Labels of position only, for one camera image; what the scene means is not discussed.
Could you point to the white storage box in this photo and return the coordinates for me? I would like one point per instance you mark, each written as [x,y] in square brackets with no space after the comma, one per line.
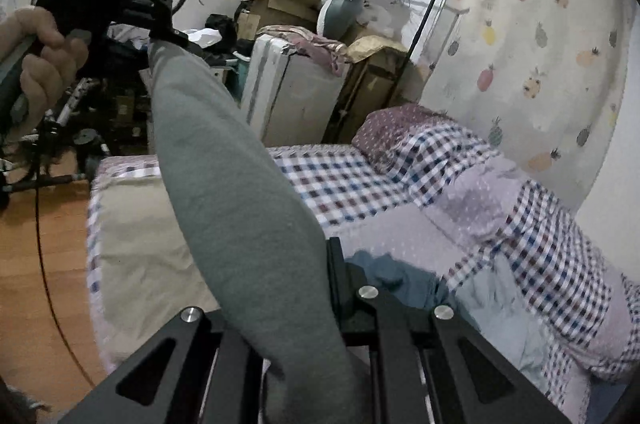
[288,98]

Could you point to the pink folded cloth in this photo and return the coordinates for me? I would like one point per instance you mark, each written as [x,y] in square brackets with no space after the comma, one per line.
[328,53]

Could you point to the plaid patchwork bed sheet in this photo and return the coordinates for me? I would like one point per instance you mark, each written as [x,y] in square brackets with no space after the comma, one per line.
[140,271]

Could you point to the dark teal garment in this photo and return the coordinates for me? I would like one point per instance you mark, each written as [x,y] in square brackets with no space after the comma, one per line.
[414,287]

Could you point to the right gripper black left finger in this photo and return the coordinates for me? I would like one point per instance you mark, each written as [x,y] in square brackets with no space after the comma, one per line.
[195,369]

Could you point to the grey green garment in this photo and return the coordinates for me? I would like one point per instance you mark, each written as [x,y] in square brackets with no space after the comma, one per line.
[259,248]

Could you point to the light grey garment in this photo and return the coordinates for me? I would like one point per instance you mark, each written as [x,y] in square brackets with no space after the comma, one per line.
[494,302]

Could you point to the plaid patchwork quilt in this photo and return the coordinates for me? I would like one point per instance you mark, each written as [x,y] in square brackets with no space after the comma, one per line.
[490,207]

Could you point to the pineapple print curtain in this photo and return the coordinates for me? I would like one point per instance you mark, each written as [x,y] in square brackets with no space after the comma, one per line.
[539,80]

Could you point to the black clothes rack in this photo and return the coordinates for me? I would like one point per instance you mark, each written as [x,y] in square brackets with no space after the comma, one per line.
[342,107]

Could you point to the person's left hand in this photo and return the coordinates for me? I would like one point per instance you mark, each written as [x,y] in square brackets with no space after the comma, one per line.
[46,76]

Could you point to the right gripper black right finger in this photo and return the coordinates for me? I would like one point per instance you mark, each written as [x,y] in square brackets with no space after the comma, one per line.
[428,367]

